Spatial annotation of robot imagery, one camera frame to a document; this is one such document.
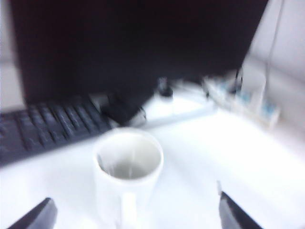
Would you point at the silver monitor stand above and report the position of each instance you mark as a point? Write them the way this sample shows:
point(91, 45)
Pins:
point(186, 105)

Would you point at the black AOC computer monitor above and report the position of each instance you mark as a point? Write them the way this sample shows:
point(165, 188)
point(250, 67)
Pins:
point(133, 47)

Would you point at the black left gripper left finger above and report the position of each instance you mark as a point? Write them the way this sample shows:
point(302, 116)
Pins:
point(35, 215)

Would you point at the black power adapter brick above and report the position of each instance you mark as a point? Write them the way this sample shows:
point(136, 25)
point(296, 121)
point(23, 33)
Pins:
point(124, 109)

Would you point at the white ceramic mug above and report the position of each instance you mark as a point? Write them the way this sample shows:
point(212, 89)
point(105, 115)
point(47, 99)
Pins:
point(129, 190)

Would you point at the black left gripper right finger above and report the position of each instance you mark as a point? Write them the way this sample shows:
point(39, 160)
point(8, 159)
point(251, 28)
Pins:
point(238, 214)

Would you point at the black computer keyboard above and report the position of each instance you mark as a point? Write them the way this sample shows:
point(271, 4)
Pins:
point(47, 128)

